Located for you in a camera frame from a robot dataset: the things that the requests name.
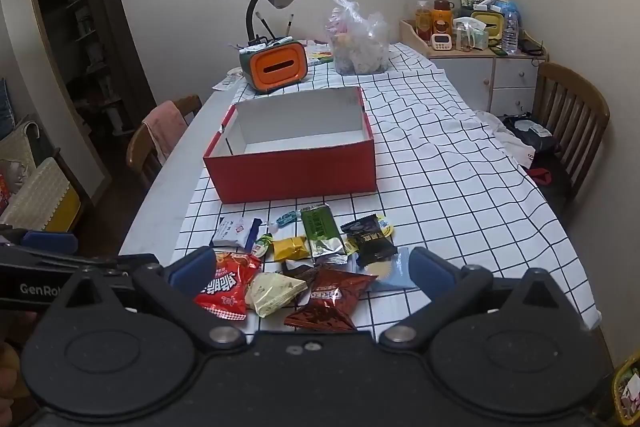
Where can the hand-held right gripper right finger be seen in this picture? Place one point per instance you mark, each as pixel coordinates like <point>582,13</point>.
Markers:
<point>427,271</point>

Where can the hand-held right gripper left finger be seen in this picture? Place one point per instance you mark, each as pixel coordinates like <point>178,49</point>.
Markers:
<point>192,271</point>

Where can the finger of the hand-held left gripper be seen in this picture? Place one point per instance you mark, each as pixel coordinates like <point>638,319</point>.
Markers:
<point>100,261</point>
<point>50,243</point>

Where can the light blue snack packet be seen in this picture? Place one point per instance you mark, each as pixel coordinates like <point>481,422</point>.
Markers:
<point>395,274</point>

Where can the white blue snack packet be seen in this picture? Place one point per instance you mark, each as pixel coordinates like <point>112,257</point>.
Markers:
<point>232,231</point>

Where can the black snack packet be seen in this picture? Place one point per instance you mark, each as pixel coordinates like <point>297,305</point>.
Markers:
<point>370,241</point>

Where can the small green white sachet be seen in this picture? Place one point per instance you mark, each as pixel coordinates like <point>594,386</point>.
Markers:
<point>262,244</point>

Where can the cream triangular snack packet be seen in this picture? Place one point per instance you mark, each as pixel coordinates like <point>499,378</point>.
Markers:
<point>272,293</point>

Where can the red brown snack bag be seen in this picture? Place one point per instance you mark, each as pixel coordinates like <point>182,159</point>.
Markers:
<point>330,299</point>

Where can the dark brown snack packet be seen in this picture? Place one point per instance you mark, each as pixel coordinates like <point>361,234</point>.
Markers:
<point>300,268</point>

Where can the small teal candy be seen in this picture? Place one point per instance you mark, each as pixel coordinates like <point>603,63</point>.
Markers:
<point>288,218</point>

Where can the green snack packet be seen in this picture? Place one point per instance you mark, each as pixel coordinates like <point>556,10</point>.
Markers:
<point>320,229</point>

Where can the red cardboard box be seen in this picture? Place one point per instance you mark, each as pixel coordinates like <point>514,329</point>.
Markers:
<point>300,172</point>

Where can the person's left hand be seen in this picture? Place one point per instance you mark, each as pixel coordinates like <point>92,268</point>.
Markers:
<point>7,377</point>

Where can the cream quilted cushion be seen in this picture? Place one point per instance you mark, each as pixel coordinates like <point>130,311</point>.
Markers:
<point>40,199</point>

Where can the black checked white tablecloth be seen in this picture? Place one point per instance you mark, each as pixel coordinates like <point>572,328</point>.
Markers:
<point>450,167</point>

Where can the wooden chair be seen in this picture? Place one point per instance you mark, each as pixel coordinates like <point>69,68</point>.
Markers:
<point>570,107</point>
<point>140,152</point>

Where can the pink towel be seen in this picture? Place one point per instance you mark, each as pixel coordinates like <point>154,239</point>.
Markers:
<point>165,127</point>

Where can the white cloth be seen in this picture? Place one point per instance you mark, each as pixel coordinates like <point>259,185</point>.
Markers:
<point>505,137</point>

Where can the black bag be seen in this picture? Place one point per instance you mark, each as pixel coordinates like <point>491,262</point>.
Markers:
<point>530,134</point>

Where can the white paper sheet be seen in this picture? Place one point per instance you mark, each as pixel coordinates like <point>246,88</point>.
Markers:
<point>229,79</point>

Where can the white drawer cabinet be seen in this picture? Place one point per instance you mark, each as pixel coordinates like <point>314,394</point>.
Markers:
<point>475,79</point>

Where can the dark wooden shelf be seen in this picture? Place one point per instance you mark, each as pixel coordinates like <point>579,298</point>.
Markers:
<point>85,37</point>

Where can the orange green tissue box organizer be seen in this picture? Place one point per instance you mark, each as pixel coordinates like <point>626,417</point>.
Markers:
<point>275,66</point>

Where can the white kitchen timer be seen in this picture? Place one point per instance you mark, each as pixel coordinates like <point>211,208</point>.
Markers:
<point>441,42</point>

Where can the yellow framed item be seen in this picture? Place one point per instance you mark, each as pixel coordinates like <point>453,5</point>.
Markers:
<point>629,392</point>

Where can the clear plastic bag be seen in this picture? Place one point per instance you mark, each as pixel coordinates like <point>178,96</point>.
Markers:
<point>357,42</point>

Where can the colourful booklet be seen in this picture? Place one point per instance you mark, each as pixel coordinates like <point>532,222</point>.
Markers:
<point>319,54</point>

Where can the orange drink bottle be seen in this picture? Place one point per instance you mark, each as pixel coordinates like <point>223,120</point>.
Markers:
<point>423,22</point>

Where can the yellow tissue box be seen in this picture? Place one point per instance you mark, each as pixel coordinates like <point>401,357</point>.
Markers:
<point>487,27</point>

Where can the brown lid bottle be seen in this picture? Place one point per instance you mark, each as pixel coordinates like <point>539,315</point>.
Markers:
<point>443,17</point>

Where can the clear water bottle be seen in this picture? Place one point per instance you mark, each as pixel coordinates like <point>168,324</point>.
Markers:
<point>510,29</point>

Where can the paint brush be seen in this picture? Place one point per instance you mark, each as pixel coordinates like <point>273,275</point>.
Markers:
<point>265,26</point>
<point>289,24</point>

